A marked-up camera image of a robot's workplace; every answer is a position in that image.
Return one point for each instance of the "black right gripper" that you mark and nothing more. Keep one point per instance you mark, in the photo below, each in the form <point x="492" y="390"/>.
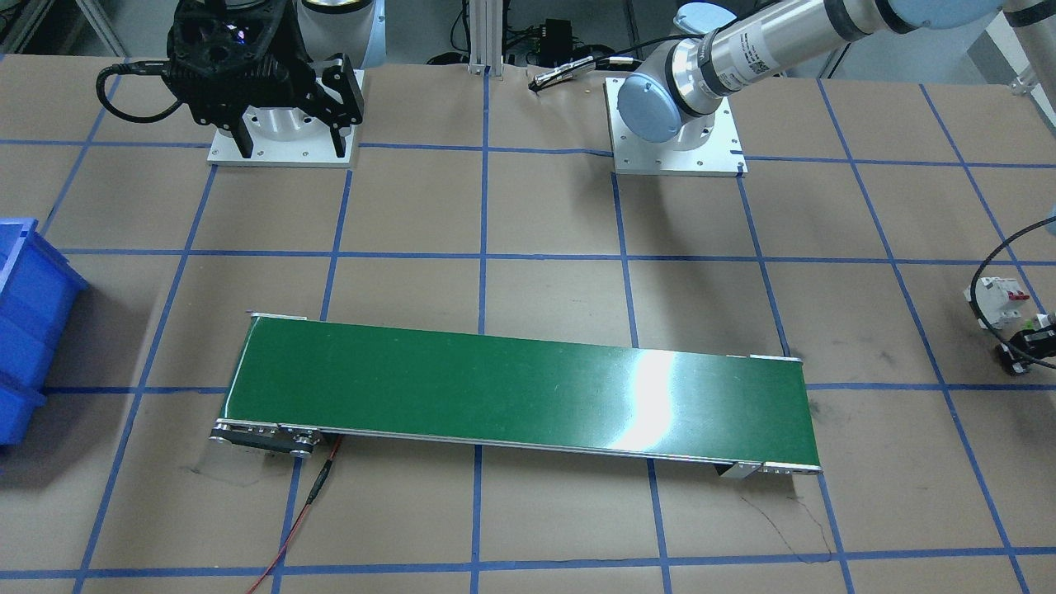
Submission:
<point x="337" y="93"/>

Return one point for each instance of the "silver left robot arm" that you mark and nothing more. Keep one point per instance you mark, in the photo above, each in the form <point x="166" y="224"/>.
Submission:
<point x="686" y="79"/>

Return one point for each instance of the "green conveyor belt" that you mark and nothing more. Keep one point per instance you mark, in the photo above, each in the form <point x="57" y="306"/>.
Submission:
<point x="296" y="379"/>

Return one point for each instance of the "blue plastic bin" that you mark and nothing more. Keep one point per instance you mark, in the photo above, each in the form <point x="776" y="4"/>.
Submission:
<point x="38" y="289"/>

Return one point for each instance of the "white red circuit breaker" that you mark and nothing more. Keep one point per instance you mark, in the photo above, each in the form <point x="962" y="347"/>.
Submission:
<point x="999" y="300"/>

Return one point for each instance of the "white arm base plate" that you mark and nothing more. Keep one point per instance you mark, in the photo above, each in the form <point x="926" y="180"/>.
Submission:
<point x="287" y="137"/>
<point x="704" y="147"/>

